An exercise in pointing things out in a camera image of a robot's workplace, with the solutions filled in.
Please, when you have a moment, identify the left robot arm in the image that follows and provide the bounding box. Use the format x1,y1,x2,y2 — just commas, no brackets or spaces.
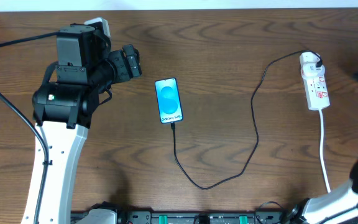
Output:
22,17,142,223

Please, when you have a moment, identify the white power strip cord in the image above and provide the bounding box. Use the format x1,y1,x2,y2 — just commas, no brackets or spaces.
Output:
318,108,332,194

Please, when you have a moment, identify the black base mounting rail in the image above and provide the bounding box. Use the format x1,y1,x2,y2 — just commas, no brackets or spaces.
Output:
70,210,358,224

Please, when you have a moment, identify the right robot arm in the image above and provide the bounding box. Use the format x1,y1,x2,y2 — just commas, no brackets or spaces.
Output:
281,52,358,223

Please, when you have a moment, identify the white power strip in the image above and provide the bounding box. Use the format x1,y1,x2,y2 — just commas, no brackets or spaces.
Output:
301,63,330,111

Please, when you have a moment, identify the white USB wall charger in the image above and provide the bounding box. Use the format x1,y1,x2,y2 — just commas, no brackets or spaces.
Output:
300,52,322,77

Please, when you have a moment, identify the black USB charging cable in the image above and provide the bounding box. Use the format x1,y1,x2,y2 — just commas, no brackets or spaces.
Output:
170,49,324,190

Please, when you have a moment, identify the blue Galaxy smartphone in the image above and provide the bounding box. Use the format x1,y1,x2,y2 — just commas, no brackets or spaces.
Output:
155,78,183,124

